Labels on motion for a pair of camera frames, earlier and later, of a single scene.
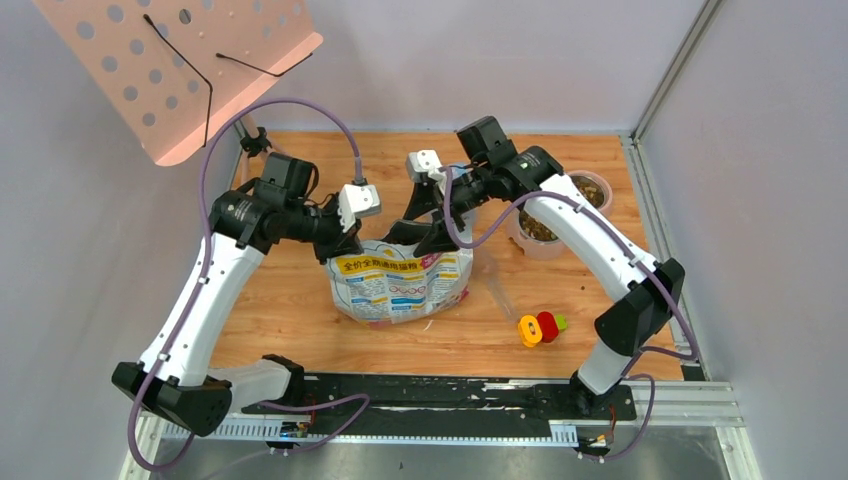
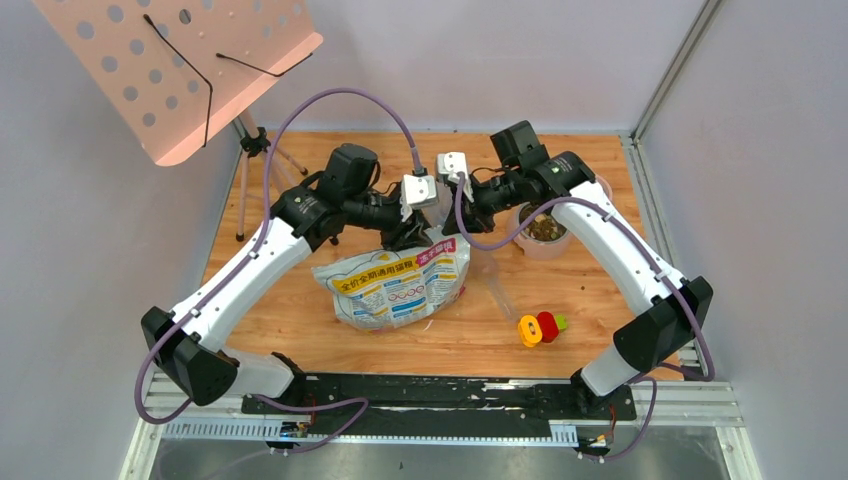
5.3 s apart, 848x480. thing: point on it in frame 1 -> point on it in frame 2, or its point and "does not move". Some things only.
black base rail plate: x=362 y=406 does not move
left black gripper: x=341 y=237 -> x=403 y=232
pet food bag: x=387 y=283 does not move
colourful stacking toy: x=544 y=326 does not move
